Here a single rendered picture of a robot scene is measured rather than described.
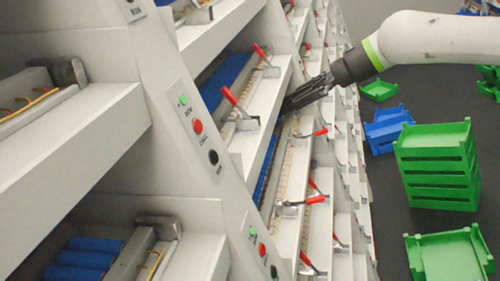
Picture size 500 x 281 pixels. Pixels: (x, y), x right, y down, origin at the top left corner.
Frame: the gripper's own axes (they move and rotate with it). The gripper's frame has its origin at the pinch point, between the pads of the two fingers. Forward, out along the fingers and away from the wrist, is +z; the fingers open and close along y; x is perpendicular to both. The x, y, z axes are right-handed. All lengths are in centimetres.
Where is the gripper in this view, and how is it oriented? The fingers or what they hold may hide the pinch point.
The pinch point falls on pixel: (283, 106)
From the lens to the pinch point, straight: 102.8
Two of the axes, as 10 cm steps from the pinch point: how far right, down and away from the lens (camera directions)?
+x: 5.8, 7.6, 3.0
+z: -7.9, 4.3, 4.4
